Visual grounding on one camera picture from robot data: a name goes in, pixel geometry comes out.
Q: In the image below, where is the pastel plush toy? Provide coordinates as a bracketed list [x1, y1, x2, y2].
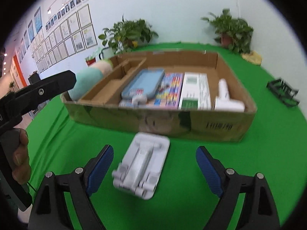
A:
[68, 60, 113, 101]

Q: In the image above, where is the cardboard divider insert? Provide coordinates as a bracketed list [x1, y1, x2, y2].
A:
[78, 57, 146, 106]

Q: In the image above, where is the white folding phone stand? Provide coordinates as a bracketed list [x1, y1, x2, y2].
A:
[112, 132, 170, 200]

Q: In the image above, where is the white handheld fan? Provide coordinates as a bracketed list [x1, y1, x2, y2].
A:
[214, 79, 245, 112]

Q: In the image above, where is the light blue phone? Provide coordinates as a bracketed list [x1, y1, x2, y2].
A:
[121, 69, 164, 100]

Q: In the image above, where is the white green carton box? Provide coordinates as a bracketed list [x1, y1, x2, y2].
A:
[178, 72, 211, 110]

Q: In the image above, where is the colourful board game box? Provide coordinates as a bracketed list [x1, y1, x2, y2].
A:
[146, 73, 184, 110]

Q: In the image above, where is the person's left hand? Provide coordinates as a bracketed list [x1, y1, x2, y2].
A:
[12, 128, 31, 185]

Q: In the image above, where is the black monitor on floor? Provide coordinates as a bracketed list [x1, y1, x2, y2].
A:
[28, 71, 41, 85]

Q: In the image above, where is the red paper cup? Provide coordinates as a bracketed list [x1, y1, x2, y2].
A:
[85, 57, 96, 66]

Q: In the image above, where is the white enamel mug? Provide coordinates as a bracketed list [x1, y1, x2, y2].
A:
[98, 47, 115, 60]

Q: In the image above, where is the green tablecloth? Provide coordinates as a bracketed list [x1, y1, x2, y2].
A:
[26, 43, 306, 229]

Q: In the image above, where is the left potted green plant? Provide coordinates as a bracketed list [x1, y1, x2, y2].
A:
[98, 16, 159, 54]

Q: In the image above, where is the potted green plant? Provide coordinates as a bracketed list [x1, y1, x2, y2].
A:
[98, 16, 159, 54]
[201, 8, 254, 54]

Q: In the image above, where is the large shallow cardboard box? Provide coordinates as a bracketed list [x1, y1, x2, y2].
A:
[60, 50, 257, 142]

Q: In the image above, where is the right potted green plant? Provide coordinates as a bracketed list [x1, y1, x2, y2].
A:
[201, 8, 254, 54]

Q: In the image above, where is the framed certificates wall group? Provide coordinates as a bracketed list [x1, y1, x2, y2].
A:
[30, 4, 97, 73]

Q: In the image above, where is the black plastic frame holder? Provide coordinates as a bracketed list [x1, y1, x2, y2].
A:
[266, 78, 300, 108]

